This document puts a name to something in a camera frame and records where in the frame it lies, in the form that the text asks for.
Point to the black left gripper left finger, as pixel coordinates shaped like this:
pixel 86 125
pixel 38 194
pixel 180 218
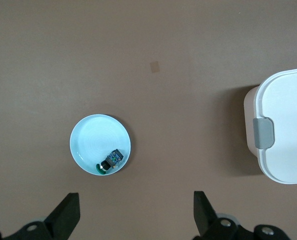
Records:
pixel 63 215

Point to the light blue round plate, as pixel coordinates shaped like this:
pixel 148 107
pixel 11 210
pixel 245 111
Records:
pixel 96 140

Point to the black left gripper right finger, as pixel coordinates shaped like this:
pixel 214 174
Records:
pixel 204 215

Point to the white lidded lunch box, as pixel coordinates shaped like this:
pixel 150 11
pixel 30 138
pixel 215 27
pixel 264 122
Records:
pixel 286 125

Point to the brown tape patch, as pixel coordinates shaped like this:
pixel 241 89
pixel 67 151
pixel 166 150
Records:
pixel 155 67

